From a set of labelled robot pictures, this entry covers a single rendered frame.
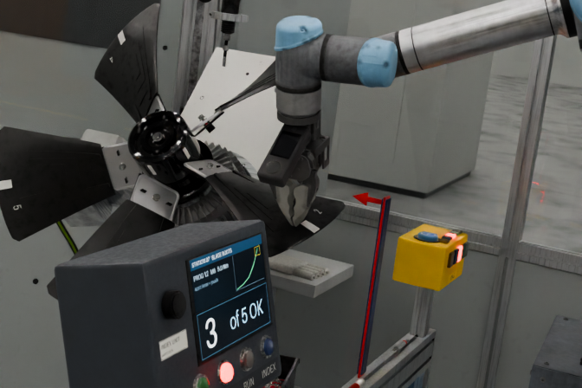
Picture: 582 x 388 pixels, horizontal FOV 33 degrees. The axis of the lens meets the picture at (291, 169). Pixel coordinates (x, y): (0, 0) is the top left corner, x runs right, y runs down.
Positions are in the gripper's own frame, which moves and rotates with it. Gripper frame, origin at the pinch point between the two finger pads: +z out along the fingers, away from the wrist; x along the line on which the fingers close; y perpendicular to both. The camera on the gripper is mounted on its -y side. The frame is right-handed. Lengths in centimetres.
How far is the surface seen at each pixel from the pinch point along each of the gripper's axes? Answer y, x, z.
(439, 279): 24.3, -19.6, 20.2
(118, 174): 4.3, 39.8, 1.8
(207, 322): -61, -20, -24
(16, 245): 61, 124, 70
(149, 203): -1.0, 29.2, 3.1
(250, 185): 6.5, 11.8, -1.2
